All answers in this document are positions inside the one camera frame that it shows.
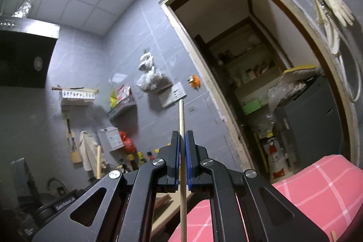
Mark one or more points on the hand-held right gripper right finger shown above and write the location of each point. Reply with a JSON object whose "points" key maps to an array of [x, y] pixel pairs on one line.
{"points": [[188, 159]]}

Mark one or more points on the white towel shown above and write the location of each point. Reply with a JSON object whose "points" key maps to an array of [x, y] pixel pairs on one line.
{"points": [[86, 151]]}

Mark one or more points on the metal faucet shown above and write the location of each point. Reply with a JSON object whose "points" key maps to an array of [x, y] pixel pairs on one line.
{"points": [[52, 181]]}

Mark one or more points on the hanging wooden cutting board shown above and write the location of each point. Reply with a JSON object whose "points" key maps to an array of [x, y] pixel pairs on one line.
{"points": [[74, 151]]}

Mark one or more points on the yellow packet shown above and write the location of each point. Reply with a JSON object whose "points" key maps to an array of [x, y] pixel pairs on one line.
{"points": [[113, 98]]}

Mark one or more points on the yellow white flat package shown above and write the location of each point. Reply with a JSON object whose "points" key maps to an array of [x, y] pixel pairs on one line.
{"points": [[297, 73]]}

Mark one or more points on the dark sauce bottle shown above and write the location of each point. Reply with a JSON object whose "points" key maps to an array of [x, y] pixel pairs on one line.
{"points": [[131, 164]]}

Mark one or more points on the black range hood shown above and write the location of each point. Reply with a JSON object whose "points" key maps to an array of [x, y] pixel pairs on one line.
{"points": [[22, 60]]}

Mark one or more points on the grey wall shelf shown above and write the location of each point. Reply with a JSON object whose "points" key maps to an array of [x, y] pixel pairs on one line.
{"points": [[122, 111]]}

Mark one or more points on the white wall box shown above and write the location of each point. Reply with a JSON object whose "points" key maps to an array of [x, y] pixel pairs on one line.
{"points": [[112, 138]]}

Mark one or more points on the red plastic bag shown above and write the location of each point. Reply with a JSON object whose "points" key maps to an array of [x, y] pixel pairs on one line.
{"points": [[127, 144]]}

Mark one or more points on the wooden door frame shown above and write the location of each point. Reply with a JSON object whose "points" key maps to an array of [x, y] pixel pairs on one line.
{"points": [[235, 142]]}

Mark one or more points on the silver exhaust duct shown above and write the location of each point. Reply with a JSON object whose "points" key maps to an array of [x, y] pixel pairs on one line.
{"points": [[24, 8]]}

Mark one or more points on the yellow cap bottle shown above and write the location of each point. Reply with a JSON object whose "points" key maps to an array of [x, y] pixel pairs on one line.
{"points": [[140, 158]]}

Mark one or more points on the crumpled clear plastic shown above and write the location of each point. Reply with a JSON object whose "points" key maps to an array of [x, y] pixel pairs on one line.
{"points": [[286, 94]]}

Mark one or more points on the green box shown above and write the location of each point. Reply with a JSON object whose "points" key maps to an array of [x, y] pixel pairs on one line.
{"points": [[251, 107]]}

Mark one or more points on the dark grey cabinet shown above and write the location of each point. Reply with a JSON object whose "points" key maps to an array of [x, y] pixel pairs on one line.
{"points": [[309, 131]]}

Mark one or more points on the wooden storage shelf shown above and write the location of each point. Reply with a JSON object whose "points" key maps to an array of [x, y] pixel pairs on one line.
{"points": [[249, 83]]}

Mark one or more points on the wooden rolling pin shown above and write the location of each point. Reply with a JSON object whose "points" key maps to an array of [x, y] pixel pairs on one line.
{"points": [[99, 162]]}

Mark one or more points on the white wall rack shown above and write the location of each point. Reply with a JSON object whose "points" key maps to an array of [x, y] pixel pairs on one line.
{"points": [[76, 96]]}

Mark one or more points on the hanging clear plastic bags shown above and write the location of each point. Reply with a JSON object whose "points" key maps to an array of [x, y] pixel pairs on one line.
{"points": [[150, 77]]}

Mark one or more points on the thin wooden chopstick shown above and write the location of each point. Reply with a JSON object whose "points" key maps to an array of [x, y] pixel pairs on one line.
{"points": [[181, 117]]}

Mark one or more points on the pink checked cloth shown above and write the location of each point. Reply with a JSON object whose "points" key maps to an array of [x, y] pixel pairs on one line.
{"points": [[312, 191]]}

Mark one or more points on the red and white canister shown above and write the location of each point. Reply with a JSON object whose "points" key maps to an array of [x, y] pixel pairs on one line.
{"points": [[278, 159]]}

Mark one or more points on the red and white packet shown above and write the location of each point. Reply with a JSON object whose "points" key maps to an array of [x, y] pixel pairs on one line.
{"points": [[123, 93]]}

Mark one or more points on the white switch panel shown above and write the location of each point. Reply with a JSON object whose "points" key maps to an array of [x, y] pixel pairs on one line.
{"points": [[174, 94]]}

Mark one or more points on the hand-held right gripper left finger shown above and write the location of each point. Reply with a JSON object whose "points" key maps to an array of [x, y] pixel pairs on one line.
{"points": [[177, 157]]}

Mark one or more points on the white rubber gloves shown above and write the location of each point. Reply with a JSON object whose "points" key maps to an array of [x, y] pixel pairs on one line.
{"points": [[337, 3]]}

